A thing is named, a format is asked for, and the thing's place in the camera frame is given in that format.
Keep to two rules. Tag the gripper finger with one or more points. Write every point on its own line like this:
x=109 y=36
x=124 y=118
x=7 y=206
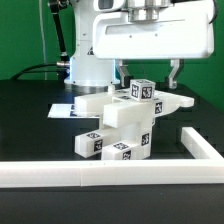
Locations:
x=124 y=74
x=171 y=80

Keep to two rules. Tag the white chair back frame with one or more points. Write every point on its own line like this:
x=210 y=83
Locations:
x=119 y=109

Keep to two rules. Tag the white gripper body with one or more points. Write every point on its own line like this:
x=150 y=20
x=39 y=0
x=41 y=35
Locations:
x=155 y=30

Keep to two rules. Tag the white L-shaped fence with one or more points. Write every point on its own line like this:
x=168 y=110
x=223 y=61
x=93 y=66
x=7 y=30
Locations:
x=206 y=166

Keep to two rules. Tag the white chair seat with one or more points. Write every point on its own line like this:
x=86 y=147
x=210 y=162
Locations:
x=141 y=134

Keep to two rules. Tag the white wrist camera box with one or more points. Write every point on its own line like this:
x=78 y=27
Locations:
x=108 y=5

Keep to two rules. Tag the small white tag cube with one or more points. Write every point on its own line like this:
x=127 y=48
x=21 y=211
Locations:
x=142 y=89

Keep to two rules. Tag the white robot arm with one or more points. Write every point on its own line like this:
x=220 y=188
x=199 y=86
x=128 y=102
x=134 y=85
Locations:
x=86 y=70

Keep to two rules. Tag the white marker sheet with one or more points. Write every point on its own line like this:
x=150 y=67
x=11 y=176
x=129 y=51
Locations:
x=69 y=111

